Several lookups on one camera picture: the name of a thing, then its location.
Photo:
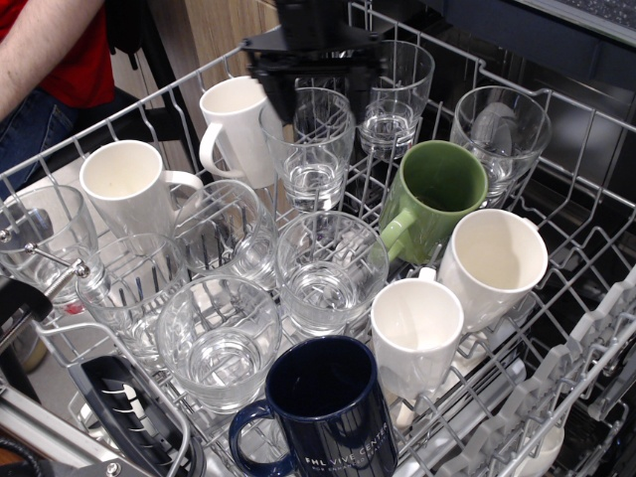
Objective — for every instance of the clear glass back centre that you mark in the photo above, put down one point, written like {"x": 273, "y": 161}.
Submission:
{"x": 311, "y": 154}

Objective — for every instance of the black rack handle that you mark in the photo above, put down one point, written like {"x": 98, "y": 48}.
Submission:
{"x": 134, "y": 418}

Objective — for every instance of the clear glass far left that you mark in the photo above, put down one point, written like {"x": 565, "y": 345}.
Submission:
{"x": 56, "y": 219}

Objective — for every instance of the clear glass middle left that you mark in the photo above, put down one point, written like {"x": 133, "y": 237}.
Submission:
{"x": 226, "y": 228}

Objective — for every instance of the white mug left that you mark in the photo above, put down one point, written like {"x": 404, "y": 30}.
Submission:
{"x": 131, "y": 190}

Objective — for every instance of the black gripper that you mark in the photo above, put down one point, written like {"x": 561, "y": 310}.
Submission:
{"x": 314, "y": 37}

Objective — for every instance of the clear glass front left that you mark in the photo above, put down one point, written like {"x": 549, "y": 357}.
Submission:
{"x": 131, "y": 280}

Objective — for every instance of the grey wire dishwasher rack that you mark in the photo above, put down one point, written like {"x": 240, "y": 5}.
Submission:
{"x": 590, "y": 235}

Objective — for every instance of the person forearm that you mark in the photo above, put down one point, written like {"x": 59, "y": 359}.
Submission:
{"x": 42, "y": 35}

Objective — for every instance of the clear glass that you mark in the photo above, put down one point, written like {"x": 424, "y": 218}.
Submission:
{"x": 398, "y": 99}
{"x": 56, "y": 219}
{"x": 131, "y": 280}
{"x": 506, "y": 130}
{"x": 218, "y": 336}
{"x": 311, "y": 154}
{"x": 226, "y": 228}
{"x": 329, "y": 267}

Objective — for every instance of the navy blue printed mug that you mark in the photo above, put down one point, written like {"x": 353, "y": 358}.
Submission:
{"x": 325, "y": 395}

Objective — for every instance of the white mug right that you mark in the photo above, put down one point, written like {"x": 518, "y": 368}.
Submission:
{"x": 493, "y": 259}

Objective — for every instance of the green ceramic mug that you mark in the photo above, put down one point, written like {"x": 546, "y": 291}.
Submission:
{"x": 437, "y": 184}

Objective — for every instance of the grey plastic tine holder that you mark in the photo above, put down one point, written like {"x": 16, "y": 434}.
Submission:
{"x": 569, "y": 370}

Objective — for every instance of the white mug front centre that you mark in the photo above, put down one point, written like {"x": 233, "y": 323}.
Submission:
{"x": 416, "y": 326}

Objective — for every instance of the tall white mug back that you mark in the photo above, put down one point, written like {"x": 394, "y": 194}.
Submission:
{"x": 233, "y": 145}

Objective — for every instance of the metal clamp screw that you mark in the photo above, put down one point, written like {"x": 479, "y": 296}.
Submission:
{"x": 54, "y": 258}

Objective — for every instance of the clear glass back right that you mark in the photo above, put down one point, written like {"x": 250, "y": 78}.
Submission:
{"x": 506, "y": 130}

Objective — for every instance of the clear glass back top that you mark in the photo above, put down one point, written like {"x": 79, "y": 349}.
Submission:
{"x": 398, "y": 99}

